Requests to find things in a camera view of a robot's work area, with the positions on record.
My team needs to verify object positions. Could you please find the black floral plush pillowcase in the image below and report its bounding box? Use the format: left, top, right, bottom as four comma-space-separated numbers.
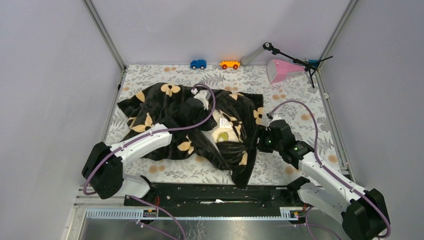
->
117, 82, 264, 188

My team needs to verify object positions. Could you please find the floral patterned table mat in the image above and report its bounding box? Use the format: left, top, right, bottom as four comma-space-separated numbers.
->
118, 64, 344, 184

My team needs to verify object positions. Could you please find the black tripod stand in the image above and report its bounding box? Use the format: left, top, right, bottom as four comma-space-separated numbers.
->
262, 42, 334, 88

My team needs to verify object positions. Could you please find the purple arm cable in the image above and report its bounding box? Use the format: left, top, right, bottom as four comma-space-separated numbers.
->
267, 99, 392, 239
82, 83, 217, 196

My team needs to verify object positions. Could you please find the orange toy car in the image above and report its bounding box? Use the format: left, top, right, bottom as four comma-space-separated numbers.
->
219, 61, 241, 70

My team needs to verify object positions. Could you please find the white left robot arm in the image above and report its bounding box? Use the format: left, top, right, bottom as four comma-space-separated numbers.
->
82, 98, 216, 206

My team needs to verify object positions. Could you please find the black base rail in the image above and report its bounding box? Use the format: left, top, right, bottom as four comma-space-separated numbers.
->
142, 183, 310, 219

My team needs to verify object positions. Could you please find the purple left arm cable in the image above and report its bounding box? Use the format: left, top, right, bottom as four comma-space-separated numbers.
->
82, 83, 217, 196

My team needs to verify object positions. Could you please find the white quilted pillow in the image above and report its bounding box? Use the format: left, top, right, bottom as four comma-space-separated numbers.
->
201, 110, 243, 143

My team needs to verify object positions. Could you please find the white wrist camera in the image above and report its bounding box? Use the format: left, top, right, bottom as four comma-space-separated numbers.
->
266, 112, 282, 124
191, 87, 212, 110

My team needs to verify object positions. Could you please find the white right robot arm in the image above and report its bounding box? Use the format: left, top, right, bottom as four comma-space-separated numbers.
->
254, 119, 390, 240

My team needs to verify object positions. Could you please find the pink and white iron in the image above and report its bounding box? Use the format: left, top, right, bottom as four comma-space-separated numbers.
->
266, 59, 305, 84

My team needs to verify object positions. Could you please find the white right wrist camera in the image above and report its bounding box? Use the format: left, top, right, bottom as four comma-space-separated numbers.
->
266, 112, 282, 124

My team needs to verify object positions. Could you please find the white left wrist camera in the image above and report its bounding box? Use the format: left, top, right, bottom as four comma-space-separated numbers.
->
191, 87, 212, 110

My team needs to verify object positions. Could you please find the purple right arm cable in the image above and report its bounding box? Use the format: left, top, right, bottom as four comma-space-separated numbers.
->
267, 99, 392, 239

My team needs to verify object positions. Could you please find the white care label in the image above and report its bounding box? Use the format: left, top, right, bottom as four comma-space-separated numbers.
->
219, 117, 233, 129

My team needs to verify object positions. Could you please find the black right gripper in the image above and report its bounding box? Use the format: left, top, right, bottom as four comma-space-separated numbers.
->
243, 124, 283, 154

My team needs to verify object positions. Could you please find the yellow patch on pillow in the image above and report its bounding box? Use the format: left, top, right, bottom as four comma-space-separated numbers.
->
216, 132, 231, 143

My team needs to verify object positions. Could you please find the blue toy car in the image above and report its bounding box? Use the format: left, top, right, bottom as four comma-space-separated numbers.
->
190, 59, 207, 70

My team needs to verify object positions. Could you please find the grey metal cylinder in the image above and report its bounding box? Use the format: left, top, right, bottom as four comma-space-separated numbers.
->
240, 44, 266, 66

